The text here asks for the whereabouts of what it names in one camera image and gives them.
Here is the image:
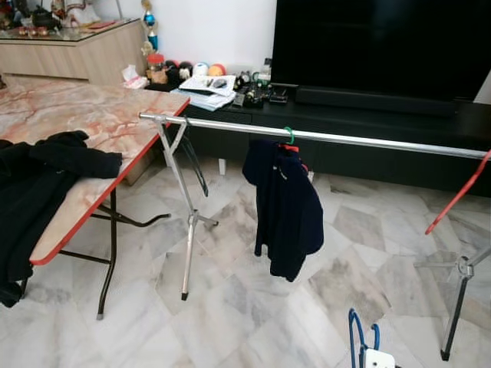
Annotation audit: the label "marble top folding table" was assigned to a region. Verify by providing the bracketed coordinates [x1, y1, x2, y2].
[0, 74, 191, 319]

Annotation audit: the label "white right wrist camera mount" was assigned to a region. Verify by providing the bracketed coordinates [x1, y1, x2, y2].
[363, 349, 397, 368]

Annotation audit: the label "black round pot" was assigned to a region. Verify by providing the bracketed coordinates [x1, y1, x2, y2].
[31, 4, 62, 30]

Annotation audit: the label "stack of white papers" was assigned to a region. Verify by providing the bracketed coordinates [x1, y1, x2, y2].
[170, 73, 237, 112]

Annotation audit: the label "clear plastic bottle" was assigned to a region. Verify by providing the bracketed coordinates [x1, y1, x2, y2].
[259, 57, 273, 84]

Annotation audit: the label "silver clothes drying rack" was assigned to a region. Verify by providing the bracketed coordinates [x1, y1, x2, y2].
[138, 111, 491, 361]

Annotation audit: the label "white porcelain figurine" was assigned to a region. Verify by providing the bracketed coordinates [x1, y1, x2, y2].
[61, 0, 101, 24]

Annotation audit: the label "black soundbar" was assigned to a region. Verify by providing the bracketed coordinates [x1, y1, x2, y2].
[295, 86, 461, 117]

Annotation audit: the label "black television console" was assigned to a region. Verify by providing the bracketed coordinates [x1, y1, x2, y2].
[146, 80, 491, 196]

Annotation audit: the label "navy polo shirt red stripes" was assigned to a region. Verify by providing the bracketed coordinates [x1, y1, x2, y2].
[242, 138, 325, 283]

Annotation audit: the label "blue plastic hanger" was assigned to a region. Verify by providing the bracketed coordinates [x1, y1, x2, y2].
[348, 308, 382, 368]

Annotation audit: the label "black wire hanger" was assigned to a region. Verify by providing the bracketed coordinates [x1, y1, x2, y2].
[175, 121, 209, 198]

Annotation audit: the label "light wooden sideboard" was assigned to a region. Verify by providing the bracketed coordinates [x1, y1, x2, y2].
[0, 19, 148, 87]

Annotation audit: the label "blue gold trophy ornament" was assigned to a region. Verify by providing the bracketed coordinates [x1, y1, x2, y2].
[140, 0, 160, 53]

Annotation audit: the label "black flat television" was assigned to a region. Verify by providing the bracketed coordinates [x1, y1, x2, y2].
[271, 0, 491, 102]

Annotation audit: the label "red plastic hanger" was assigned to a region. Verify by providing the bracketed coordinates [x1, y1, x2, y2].
[424, 149, 491, 235]

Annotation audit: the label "black jacket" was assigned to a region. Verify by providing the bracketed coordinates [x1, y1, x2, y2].
[0, 130, 124, 307]

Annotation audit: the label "pink tissue box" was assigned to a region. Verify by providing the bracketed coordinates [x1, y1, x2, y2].
[120, 65, 150, 90]

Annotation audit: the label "red lidded jar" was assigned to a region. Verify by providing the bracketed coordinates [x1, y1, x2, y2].
[146, 52, 168, 85]

